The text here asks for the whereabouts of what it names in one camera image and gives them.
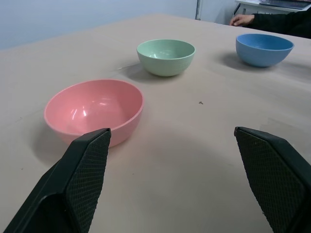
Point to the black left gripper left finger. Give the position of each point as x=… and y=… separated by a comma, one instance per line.
x=73, y=184

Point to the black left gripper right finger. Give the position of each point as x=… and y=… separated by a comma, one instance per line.
x=272, y=174

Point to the bystander bare hand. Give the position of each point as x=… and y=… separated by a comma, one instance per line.
x=241, y=20

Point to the pink plastic bowl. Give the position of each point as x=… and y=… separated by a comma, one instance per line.
x=97, y=106

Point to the blue plastic bowl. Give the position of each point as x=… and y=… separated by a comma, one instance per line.
x=262, y=49

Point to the green plastic bowl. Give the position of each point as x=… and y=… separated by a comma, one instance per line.
x=165, y=55

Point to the grey metal pole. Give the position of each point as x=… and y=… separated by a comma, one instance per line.
x=198, y=9

